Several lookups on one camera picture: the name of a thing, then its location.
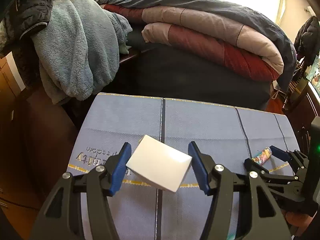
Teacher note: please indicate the dark blue patterned duvet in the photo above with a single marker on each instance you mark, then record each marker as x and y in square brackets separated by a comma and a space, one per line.
[236, 12]

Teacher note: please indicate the dark navy mattress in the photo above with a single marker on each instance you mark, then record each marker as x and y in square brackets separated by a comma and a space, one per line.
[163, 71]

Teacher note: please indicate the pink red folded quilt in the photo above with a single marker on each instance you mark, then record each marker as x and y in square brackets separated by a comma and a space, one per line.
[218, 39]

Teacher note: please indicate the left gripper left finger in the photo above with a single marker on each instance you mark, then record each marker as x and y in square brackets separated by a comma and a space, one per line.
[76, 198]

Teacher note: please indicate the blue woven table cloth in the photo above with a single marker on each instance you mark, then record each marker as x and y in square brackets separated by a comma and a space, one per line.
[160, 197]

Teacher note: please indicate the teal printed tote bag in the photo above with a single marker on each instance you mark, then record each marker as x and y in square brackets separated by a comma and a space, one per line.
[314, 74]

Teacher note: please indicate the clothes pile on desk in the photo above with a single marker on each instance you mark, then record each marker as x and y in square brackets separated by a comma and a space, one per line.
[307, 41]

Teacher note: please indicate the colourful cartoon tube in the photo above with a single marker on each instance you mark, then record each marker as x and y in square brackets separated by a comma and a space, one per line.
[263, 156]

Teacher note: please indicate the dark jacket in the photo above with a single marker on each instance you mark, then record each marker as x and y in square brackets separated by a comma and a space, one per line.
[21, 19]

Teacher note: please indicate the white cardboard box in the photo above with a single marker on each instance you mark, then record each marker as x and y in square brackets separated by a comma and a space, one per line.
[158, 164]

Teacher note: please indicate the teal fleece blanket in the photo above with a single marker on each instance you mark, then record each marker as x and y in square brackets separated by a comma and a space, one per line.
[79, 50]

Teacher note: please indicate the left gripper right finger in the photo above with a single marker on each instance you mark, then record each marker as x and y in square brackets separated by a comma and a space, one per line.
[245, 198]

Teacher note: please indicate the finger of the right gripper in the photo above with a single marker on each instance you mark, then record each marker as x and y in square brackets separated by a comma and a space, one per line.
[285, 189]
[296, 159]

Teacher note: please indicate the wooden cabinet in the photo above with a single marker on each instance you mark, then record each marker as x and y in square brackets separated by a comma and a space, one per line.
[11, 86]

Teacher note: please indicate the dark wooden desk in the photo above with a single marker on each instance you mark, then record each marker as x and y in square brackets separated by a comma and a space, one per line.
[301, 107]

